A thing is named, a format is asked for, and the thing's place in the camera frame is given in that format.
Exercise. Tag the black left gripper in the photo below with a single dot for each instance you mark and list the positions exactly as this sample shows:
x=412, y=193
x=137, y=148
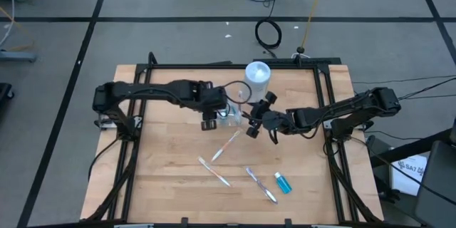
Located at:
x=212, y=98

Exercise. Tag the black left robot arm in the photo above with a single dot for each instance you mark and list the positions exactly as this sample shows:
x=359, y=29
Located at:
x=149, y=90

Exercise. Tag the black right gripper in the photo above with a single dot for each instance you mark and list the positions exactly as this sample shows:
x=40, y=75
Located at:
x=274, y=121

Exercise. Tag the white printed paper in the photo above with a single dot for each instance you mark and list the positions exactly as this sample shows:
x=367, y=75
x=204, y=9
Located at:
x=406, y=181

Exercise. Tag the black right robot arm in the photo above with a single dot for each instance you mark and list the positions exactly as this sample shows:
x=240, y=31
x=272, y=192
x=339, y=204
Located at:
x=349, y=108

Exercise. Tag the purple toothbrush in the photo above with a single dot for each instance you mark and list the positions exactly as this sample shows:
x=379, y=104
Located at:
x=261, y=185

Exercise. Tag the black metal bar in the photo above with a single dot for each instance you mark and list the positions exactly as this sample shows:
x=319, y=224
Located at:
x=409, y=149

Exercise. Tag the black aluminium table frame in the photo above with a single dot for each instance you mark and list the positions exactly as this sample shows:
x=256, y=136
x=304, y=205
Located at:
x=231, y=66

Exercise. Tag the orange toothbrush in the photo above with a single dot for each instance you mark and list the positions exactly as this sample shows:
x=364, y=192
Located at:
x=225, y=146
x=213, y=171

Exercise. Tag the grey metal foot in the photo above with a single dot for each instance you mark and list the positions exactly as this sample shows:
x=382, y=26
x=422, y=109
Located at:
x=18, y=56

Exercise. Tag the black chair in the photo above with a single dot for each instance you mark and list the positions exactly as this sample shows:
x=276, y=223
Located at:
x=438, y=192

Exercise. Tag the white wipes canister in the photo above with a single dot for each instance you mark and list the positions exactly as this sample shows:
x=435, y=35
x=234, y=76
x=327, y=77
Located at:
x=257, y=75

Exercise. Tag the teal mouthwash bottle white cap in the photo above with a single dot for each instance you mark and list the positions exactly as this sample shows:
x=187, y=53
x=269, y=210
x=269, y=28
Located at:
x=284, y=184

